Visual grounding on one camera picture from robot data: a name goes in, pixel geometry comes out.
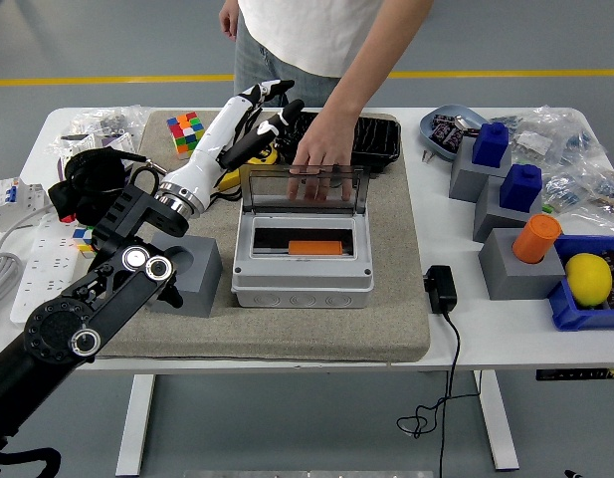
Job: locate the person's left hand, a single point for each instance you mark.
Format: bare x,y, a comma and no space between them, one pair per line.
326,144

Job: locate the grey-brown mat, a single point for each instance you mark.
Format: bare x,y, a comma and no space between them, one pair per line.
286,333

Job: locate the clear bag of dark screws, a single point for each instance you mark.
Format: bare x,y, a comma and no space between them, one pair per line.
107,122

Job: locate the multicoloured puzzle cube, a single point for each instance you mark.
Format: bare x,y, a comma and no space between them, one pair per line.
82,239
182,134

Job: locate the white table leg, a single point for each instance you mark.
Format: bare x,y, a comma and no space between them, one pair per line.
498,423
135,423

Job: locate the person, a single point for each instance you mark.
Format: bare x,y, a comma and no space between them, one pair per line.
311,35

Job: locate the grey block holder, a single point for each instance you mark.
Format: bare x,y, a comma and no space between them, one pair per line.
490,219
466,179

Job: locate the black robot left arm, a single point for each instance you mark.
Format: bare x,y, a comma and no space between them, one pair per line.
112,294

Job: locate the orange cylinder battery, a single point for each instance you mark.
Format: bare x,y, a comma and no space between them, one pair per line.
535,239
314,247

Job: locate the black plastic tray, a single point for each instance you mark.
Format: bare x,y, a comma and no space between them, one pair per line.
376,139

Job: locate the black table control panel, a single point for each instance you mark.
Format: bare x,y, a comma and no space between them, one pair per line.
575,375

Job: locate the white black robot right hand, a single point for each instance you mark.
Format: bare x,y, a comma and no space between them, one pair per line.
573,474

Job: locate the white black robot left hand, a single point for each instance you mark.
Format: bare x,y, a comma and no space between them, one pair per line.
202,154

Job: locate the person's left forearm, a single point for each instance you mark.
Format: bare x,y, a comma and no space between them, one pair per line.
376,60

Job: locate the blue-grey dish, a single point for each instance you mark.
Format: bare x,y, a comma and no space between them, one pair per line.
428,139

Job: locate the blue storage bin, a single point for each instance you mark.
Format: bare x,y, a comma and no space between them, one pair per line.
575,318

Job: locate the dark patterned packet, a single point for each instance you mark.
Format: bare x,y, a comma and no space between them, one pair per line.
456,138
441,124

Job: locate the white power strip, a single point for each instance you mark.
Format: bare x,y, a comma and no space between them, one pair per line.
43,269

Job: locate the small green connector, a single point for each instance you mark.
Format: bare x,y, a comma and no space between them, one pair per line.
549,209

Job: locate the small metal screws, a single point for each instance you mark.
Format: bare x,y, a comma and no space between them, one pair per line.
427,156

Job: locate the grey block with round hole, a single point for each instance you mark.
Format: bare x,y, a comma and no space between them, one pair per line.
505,279
202,279

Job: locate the yellow tape measure dark label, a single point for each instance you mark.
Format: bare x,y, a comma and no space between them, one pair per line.
229,180

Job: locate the grey electrical box with lid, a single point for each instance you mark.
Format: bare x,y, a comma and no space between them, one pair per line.
301,284

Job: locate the clear bag of small parts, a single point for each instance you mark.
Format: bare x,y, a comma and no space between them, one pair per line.
590,191
508,121
560,139

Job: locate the yellow tape measure 5m label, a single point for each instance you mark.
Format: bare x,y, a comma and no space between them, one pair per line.
266,158

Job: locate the blue block with knob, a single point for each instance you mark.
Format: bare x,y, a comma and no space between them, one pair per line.
521,191
490,147

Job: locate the person's right hand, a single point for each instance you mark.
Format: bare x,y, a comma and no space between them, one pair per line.
228,22

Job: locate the yellow lemon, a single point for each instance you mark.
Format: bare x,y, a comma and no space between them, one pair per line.
589,279

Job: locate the white circuit breaker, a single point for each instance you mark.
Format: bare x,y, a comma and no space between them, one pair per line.
8,199

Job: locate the black cloth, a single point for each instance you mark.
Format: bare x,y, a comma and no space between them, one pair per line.
62,199

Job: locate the black power adapter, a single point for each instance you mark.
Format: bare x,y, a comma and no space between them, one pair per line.
442,289

